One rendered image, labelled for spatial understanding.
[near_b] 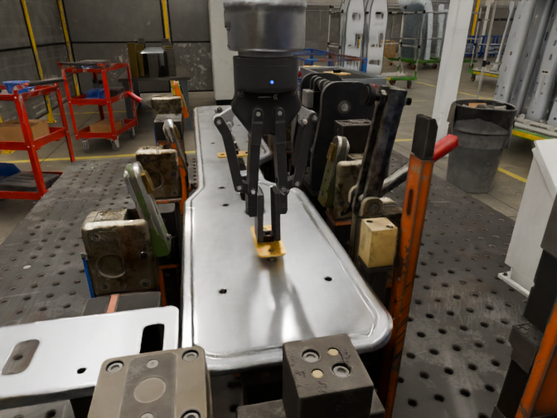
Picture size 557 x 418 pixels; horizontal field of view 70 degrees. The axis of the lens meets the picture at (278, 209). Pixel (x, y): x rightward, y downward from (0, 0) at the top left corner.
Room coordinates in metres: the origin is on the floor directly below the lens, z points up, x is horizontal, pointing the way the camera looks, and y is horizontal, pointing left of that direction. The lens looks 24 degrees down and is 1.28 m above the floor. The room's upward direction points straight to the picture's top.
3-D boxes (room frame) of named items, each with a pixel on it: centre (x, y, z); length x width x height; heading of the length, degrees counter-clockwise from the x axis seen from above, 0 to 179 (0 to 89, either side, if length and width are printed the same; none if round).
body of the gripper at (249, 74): (0.49, 0.01, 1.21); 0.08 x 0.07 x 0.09; 101
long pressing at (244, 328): (0.97, 0.12, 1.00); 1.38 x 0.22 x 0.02; 11
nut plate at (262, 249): (0.49, 0.02, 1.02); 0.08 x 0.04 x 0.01; 12
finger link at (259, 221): (0.49, 0.03, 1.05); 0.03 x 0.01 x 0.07; 11
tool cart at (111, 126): (4.69, 2.02, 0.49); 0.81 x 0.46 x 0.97; 0
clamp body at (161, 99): (1.49, 0.41, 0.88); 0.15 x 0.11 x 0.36; 101
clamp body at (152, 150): (0.86, 0.27, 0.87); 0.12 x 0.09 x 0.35; 101
